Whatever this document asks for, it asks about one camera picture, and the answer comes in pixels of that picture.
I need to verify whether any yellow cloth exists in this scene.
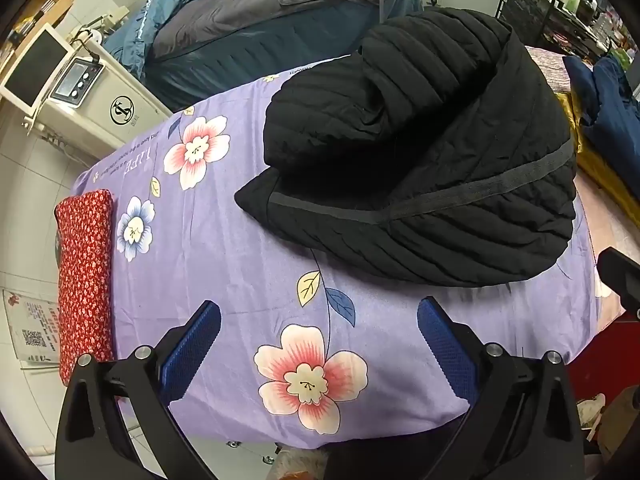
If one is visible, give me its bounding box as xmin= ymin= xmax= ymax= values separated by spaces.
xmin=555 ymin=92 xmax=640 ymax=233

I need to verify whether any grey blanket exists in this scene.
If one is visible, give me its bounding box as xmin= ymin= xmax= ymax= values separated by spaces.
xmin=150 ymin=0 xmax=408 ymax=61

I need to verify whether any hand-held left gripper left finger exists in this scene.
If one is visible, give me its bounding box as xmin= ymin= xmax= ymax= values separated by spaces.
xmin=55 ymin=300 xmax=223 ymax=480

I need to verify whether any black quilted jacket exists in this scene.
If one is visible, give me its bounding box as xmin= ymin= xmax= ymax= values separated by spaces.
xmin=234 ymin=7 xmax=578 ymax=288

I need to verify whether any black wire rack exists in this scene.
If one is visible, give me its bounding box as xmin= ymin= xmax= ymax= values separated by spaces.
xmin=495 ymin=0 xmax=640 ymax=61

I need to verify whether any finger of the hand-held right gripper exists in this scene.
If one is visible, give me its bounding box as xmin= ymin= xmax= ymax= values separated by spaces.
xmin=597 ymin=247 xmax=640 ymax=313

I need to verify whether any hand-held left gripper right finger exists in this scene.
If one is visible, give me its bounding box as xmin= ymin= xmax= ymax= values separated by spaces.
xmin=417 ymin=296 xmax=586 ymax=480

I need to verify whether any red cloth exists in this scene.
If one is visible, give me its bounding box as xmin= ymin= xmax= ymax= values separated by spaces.
xmin=567 ymin=310 xmax=640 ymax=411

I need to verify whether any white-framed monitor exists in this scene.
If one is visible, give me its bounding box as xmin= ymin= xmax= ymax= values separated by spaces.
xmin=0 ymin=22 xmax=76 ymax=116

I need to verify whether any teal quilted cover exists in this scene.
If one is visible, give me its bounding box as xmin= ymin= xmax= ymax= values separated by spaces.
xmin=102 ymin=0 xmax=281 ymax=81

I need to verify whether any pink patterned blanket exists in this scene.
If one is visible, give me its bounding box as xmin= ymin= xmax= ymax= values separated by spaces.
xmin=525 ymin=45 xmax=573 ymax=95

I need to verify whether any navy cloth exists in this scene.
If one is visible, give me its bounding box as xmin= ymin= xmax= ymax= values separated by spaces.
xmin=562 ymin=55 xmax=640 ymax=136

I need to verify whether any paper notice sheet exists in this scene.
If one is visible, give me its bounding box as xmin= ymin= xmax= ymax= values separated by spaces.
xmin=2 ymin=287 xmax=63 ymax=365

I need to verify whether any grey digital meter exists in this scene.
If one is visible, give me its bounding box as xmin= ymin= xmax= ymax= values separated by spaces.
xmin=52 ymin=57 xmax=105 ymax=107

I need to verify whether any red floral pillow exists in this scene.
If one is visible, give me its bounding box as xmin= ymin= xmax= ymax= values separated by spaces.
xmin=54 ymin=189 xmax=117 ymax=387

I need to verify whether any purple floral bedsheet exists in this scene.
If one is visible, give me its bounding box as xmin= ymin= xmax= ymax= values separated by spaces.
xmin=70 ymin=55 xmax=601 ymax=448

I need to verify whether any white cabinet with round logo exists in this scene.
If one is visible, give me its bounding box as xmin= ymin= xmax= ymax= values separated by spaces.
xmin=37 ymin=42 xmax=173 ymax=161

